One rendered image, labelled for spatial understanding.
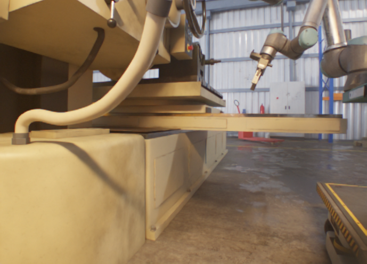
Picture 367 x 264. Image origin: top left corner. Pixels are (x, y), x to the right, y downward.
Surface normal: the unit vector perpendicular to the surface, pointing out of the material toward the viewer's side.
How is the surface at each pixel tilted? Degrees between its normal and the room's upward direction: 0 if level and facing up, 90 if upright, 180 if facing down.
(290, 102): 90
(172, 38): 90
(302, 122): 90
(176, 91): 90
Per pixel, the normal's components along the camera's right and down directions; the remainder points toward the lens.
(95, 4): 0.95, 0.01
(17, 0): -0.30, 0.00
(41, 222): 0.73, 0.01
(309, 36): -0.01, 0.09
